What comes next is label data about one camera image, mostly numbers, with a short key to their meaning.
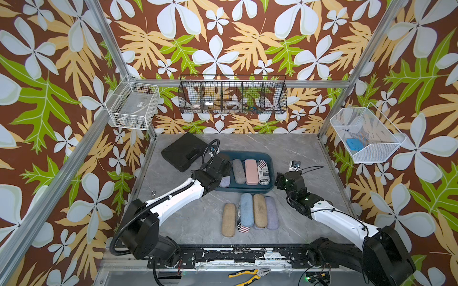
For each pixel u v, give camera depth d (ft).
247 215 2.63
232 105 3.24
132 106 2.84
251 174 3.15
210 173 2.06
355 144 2.64
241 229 2.63
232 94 3.17
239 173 3.20
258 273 2.30
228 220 2.69
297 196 2.11
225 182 2.62
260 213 2.63
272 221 2.69
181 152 3.38
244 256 2.47
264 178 3.14
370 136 2.67
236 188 3.02
